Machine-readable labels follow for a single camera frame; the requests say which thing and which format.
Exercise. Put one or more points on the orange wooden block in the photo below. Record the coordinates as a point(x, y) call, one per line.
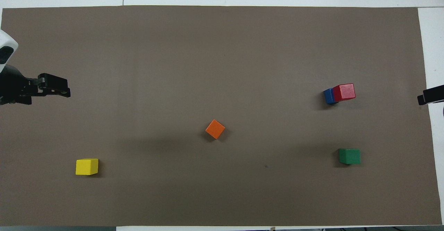
point(215, 129)

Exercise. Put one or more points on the green wooden block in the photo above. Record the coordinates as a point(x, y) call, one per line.
point(349, 156)

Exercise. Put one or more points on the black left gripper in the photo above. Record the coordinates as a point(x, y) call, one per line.
point(14, 87)

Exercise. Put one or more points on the blue wooden block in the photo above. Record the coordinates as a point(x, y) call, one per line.
point(328, 96)

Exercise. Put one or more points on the brown table mat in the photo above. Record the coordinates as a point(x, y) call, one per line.
point(222, 50)

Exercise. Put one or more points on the yellow wooden block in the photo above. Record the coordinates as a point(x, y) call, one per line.
point(86, 167)

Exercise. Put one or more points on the red wooden block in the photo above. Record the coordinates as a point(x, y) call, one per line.
point(344, 92)

